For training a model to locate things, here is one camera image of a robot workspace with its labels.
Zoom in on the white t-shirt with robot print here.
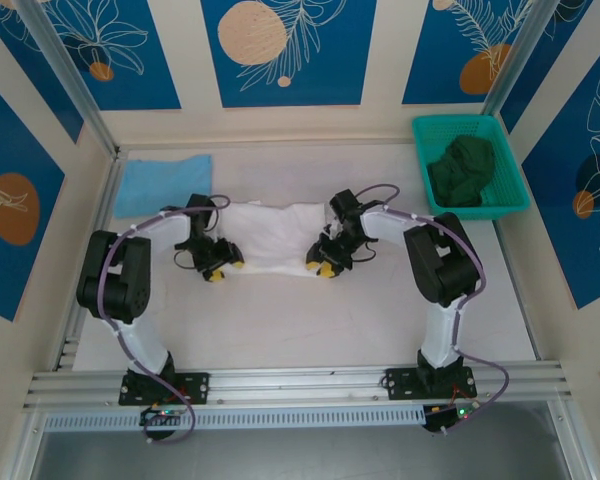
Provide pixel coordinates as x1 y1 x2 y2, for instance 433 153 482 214
214 199 341 277

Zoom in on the folded light blue t-shirt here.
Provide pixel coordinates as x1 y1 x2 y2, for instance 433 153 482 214
113 153 214 219

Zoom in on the dark green t-shirt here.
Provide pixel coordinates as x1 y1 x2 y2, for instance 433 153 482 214
426 135 499 207

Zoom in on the teal plastic basket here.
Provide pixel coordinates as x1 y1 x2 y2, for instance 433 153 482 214
411 115 532 222

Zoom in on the grey metal sheet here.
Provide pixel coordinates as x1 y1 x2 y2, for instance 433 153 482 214
29 429 569 480

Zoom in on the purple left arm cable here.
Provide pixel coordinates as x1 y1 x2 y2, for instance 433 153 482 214
92 194 231 445

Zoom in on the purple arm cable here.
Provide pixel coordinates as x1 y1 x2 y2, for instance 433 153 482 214
354 184 511 436
92 194 231 445

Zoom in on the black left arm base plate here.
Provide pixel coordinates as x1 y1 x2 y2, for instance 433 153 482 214
118 371 211 406

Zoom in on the aluminium mounting rail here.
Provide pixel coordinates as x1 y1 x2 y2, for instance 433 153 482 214
22 360 569 412

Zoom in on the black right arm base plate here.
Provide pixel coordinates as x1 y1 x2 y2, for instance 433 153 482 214
383 367 478 401

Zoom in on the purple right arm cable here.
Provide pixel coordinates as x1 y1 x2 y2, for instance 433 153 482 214
354 184 511 436

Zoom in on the white slotted cable duct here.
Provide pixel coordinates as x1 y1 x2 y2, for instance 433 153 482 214
43 404 426 432

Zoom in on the blue floral wall panel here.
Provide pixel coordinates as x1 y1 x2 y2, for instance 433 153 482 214
499 0 594 134
0 71 66 323
0 0 85 145
201 0 378 109
44 0 182 112
402 0 537 106
522 37 600 310

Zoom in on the aluminium frame post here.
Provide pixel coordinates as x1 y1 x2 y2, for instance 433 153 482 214
17 0 122 160
482 0 554 119

